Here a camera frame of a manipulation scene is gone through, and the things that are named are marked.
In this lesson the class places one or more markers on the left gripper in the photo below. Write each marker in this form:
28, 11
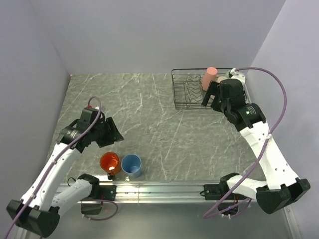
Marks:
113, 135

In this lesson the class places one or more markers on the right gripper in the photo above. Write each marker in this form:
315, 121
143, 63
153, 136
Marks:
211, 90

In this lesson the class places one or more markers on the salmon pink plastic cup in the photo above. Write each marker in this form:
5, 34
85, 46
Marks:
209, 76

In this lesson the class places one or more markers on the beige plastic cup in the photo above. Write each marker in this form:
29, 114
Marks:
219, 79

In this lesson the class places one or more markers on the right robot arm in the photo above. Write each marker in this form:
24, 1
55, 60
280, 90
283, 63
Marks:
270, 181

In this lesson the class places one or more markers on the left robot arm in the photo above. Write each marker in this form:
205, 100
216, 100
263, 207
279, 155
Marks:
39, 210

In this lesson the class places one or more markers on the orange glass mug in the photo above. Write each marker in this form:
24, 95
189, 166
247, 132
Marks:
111, 164

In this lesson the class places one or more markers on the blue plastic cup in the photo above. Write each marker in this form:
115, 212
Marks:
131, 164

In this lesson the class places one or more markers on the black wire dish rack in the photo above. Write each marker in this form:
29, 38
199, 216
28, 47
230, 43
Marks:
187, 90

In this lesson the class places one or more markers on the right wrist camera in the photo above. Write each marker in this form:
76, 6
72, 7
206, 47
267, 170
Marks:
234, 74

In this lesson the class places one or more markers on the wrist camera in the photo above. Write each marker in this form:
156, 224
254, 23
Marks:
234, 74
97, 108

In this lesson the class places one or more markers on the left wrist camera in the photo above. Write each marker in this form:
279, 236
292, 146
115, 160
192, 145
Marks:
97, 108

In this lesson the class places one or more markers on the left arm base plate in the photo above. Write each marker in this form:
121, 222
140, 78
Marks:
101, 205

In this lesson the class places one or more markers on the aluminium mounting rail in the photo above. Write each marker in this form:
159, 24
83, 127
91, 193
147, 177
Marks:
126, 192

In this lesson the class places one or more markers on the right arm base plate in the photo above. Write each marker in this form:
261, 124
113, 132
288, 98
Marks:
216, 192

